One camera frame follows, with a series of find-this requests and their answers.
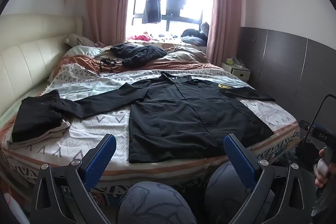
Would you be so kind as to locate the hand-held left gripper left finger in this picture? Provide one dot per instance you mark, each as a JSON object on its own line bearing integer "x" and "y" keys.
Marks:
{"x": 101, "y": 159}

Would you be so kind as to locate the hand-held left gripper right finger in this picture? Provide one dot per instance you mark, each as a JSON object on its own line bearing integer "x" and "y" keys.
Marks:
{"x": 240, "y": 159}

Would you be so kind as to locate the black long-sleeved shirt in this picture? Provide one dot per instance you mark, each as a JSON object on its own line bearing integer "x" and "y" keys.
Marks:
{"x": 181, "y": 113}

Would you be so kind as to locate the dark pile of clothes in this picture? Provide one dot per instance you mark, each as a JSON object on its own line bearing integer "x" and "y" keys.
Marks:
{"x": 193, "y": 35}

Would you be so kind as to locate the person's right hand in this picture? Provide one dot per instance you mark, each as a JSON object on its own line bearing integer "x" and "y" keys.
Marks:
{"x": 319, "y": 179}

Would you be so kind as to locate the person's right leg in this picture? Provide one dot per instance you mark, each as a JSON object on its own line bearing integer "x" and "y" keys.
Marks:
{"x": 223, "y": 184}

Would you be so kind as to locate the person's leg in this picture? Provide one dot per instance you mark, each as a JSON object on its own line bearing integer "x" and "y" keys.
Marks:
{"x": 155, "y": 205}
{"x": 223, "y": 184}

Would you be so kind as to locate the round bed with patterned sheet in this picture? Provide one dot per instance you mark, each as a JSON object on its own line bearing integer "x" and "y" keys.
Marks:
{"x": 99, "y": 124}

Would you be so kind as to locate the folded beige garment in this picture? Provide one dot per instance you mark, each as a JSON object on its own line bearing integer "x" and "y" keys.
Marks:
{"x": 56, "y": 129}

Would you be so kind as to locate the person's left leg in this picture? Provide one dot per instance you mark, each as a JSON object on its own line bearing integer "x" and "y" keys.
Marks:
{"x": 155, "y": 205}

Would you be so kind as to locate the folded black garment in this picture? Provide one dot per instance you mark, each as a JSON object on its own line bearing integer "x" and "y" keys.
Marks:
{"x": 36, "y": 116}

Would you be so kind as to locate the dark grey wardrobe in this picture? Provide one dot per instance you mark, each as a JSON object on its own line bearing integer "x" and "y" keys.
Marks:
{"x": 283, "y": 64}

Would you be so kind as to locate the white nightstand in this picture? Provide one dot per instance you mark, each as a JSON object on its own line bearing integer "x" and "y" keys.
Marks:
{"x": 239, "y": 72}

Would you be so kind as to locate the green tissue pack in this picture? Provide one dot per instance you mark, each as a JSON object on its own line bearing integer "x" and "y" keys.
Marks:
{"x": 230, "y": 61}

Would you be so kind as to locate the pale green pillow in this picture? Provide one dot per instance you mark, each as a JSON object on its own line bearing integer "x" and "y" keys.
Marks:
{"x": 84, "y": 50}

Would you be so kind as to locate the brown duvet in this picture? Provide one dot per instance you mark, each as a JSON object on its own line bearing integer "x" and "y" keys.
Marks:
{"x": 162, "y": 66}

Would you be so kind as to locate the black knitted sweater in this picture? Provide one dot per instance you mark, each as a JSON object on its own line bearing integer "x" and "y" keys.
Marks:
{"x": 139, "y": 53}

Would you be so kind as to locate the beige duvet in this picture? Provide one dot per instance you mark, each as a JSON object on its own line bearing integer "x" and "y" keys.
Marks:
{"x": 183, "y": 54}

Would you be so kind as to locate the grey plush toy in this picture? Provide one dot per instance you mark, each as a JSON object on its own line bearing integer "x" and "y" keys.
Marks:
{"x": 77, "y": 39}

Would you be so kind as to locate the cream padded headboard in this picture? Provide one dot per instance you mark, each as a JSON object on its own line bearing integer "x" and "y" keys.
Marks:
{"x": 23, "y": 58}

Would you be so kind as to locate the red cloth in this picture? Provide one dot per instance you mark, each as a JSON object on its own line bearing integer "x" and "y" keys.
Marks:
{"x": 143, "y": 37}

